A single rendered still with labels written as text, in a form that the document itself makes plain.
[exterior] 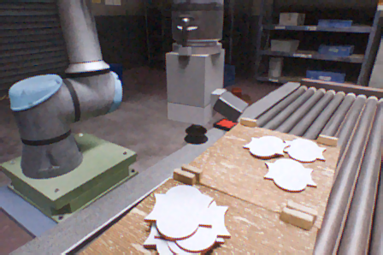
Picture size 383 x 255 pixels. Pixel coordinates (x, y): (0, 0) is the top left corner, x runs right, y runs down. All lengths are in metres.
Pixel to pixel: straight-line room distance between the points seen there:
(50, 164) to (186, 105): 0.45
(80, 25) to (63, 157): 0.33
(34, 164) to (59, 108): 0.15
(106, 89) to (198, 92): 0.40
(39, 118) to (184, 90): 0.40
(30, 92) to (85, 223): 0.31
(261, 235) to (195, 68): 0.34
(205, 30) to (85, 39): 0.42
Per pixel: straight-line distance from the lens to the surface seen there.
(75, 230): 0.62
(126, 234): 0.55
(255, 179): 0.69
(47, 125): 0.70
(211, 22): 0.38
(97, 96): 0.73
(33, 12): 5.43
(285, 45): 5.27
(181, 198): 0.55
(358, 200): 0.75
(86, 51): 0.74
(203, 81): 0.37
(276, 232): 0.57
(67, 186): 0.70
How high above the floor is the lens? 1.33
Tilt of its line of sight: 24 degrees down
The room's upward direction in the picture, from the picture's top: straight up
